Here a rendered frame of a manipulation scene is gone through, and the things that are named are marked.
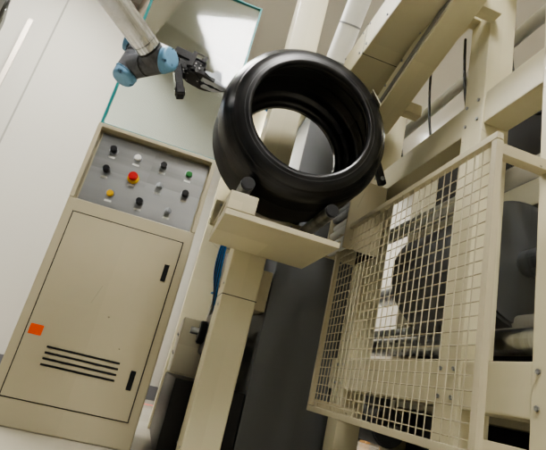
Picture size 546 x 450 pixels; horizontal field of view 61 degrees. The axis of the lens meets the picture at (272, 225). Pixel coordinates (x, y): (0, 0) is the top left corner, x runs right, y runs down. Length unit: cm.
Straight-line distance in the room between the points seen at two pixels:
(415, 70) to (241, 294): 104
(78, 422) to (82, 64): 354
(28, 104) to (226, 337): 335
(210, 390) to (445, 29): 146
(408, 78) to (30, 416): 188
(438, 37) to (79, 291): 164
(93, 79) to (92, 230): 292
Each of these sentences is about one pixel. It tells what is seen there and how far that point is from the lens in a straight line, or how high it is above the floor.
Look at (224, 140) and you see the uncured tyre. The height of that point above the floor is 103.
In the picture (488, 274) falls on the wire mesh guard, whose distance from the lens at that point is 104.
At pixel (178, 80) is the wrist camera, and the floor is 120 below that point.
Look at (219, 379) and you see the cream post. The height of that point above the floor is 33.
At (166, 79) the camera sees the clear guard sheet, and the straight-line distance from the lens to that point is 240.
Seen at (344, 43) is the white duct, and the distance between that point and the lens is 273.
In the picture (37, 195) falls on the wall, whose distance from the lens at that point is 438.
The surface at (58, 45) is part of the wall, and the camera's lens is 488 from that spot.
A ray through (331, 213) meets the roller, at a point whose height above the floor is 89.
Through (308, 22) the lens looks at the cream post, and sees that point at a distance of 229.
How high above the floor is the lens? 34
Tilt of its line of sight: 19 degrees up
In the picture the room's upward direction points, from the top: 14 degrees clockwise
